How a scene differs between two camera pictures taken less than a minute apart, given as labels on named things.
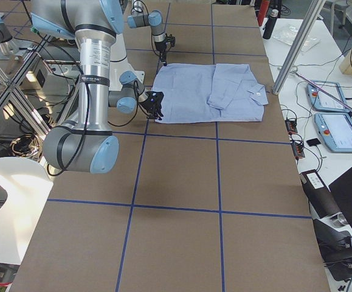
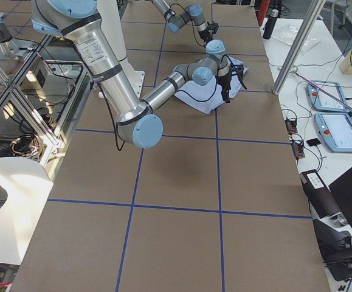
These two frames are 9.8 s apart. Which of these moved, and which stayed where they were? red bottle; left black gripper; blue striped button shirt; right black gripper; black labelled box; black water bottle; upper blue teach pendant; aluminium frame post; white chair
Moved: right black gripper; blue striped button shirt; left black gripper
Stayed: aluminium frame post; black water bottle; black labelled box; upper blue teach pendant; white chair; red bottle
